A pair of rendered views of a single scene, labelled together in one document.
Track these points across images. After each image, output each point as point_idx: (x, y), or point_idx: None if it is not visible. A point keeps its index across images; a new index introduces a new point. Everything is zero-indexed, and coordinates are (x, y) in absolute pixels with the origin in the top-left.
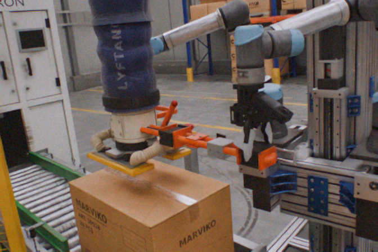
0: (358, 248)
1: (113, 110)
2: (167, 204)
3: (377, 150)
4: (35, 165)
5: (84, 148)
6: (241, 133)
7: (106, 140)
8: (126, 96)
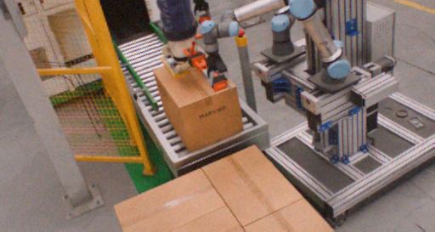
0: (338, 135)
1: (166, 39)
2: (194, 95)
3: (321, 79)
4: (154, 34)
5: (211, 3)
6: None
7: None
8: (172, 32)
